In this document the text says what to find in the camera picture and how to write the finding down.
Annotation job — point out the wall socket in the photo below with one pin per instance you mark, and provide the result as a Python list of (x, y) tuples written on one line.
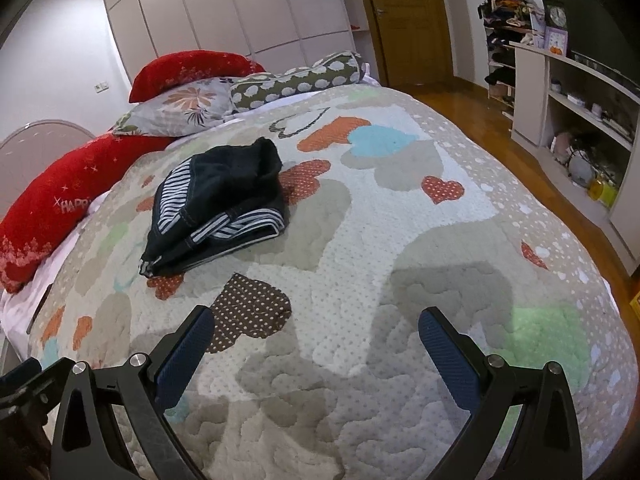
[(102, 87)]

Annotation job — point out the yellow bottle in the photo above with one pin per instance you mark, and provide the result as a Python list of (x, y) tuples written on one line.
[(602, 192)]

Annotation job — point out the white kettle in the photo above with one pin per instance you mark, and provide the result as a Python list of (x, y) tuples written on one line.
[(581, 172)]

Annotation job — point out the striped navy patch pants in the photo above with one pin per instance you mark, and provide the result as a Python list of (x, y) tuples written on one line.
[(220, 185)]

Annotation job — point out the pink plush toy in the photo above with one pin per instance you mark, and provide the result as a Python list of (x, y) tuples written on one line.
[(562, 147)]

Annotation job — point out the heart patterned quilt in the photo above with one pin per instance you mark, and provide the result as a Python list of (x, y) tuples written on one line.
[(360, 240)]

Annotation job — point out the corner wall shelf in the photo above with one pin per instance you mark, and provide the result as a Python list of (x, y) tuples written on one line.
[(352, 10)]

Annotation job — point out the plain red pillow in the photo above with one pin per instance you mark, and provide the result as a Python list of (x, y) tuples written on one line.
[(190, 70)]

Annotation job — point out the beige shelf unit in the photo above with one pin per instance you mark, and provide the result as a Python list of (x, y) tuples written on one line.
[(530, 90)]

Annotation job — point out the brown dotted bolster pillow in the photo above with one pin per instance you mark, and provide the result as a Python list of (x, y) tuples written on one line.
[(295, 82)]

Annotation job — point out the yellow cardboard box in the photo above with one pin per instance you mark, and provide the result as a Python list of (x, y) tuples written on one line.
[(636, 300)]

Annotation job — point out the black television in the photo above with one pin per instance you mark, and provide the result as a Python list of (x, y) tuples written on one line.
[(600, 30)]

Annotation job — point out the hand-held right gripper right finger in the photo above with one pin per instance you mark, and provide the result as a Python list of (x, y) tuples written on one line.
[(450, 360)]

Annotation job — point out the red pillow with white print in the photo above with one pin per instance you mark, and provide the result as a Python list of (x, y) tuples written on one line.
[(65, 200)]

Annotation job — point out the wooden door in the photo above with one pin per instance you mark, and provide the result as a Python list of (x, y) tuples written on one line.
[(410, 25)]

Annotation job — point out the rounded pink headboard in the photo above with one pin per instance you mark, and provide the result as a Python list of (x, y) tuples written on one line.
[(30, 145)]

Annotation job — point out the purple photo frame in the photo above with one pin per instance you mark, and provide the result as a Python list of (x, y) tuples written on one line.
[(556, 42)]

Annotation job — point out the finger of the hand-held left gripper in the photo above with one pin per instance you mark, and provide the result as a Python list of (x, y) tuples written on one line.
[(20, 374)]

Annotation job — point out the shoe rack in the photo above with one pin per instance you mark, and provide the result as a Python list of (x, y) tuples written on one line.
[(500, 55)]

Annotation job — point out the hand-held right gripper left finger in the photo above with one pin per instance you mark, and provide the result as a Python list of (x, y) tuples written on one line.
[(182, 360)]

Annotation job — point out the dark mantel clock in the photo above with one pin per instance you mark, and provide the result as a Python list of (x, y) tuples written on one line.
[(554, 12)]

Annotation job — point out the floral grey pillow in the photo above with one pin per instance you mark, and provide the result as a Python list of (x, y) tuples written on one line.
[(185, 102)]

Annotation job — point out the glossy beige wardrobe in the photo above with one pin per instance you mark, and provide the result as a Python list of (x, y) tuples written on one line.
[(225, 5)]

